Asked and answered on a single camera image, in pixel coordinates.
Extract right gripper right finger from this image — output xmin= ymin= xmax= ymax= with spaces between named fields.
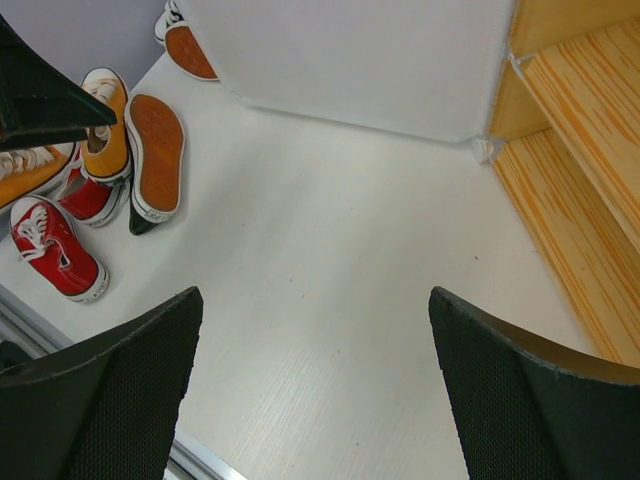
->
xmin=428 ymin=287 xmax=639 ymax=479

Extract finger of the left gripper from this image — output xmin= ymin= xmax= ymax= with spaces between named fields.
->
xmin=1 ymin=20 xmax=117 ymax=150

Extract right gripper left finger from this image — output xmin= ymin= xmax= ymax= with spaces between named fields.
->
xmin=0 ymin=285 xmax=205 ymax=480

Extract white cabinet door panel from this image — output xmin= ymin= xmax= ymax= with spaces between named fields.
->
xmin=179 ymin=0 xmax=513 ymax=143

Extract wooden shoe cabinet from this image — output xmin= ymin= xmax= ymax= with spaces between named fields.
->
xmin=481 ymin=1 xmax=639 ymax=366

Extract red sneaker upper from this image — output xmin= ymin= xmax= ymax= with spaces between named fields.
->
xmin=57 ymin=149 xmax=129 ymax=228

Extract red sneaker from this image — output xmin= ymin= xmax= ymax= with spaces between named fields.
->
xmin=57 ymin=149 xmax=129 ymax=228
xmin=10 ymin=195 xmax=110 ymax=303

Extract black sneaker on side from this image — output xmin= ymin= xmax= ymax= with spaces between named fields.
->
xmin=124 ymin=93 xmax=186 ymax=236

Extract red sneaker lower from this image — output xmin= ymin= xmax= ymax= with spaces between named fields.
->
xmin=10 ymin=195 xmax=110 ymax=303

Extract overturned grey sneaker orange sole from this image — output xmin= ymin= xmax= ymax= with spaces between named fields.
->
xmin=164 ymin=23 xmax=218 ymax=81

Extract black sneaker white laces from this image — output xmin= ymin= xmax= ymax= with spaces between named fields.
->
xmin=154 ymin=0 xmax=185 ymax=45

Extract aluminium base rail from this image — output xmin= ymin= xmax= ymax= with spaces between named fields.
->
xmin=0 ymin=284 xmax=251 ymax=480

